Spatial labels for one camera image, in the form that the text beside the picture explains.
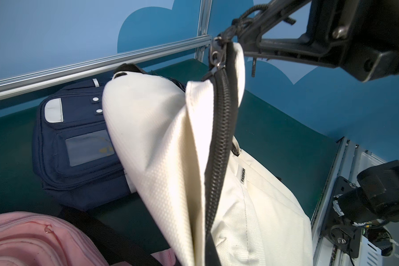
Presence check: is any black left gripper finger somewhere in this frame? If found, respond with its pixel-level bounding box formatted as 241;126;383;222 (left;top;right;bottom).
205;233;221;266

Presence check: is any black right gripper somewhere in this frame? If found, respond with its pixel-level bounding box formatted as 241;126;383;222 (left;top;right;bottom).
232;0;399;82

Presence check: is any beige and navy backpack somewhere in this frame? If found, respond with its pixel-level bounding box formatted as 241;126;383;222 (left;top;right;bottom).
102;39;313;266

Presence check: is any pink backpack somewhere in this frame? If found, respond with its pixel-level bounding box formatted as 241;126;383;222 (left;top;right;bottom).
0;209;178;266

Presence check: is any navy blue backpack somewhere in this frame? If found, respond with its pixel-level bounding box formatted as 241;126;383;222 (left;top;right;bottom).
32;77;136;211

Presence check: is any aluminium right corner post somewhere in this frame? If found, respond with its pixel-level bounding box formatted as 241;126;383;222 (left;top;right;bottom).
194;0;213;62

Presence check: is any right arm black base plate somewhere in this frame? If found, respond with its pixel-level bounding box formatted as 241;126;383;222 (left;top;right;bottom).
321;176;362;259

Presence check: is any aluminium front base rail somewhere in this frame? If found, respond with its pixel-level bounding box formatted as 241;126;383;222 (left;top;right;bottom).
310;137;399;266

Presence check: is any aluminium back rail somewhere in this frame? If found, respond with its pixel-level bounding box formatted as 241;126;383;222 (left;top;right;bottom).
0;35;212;101

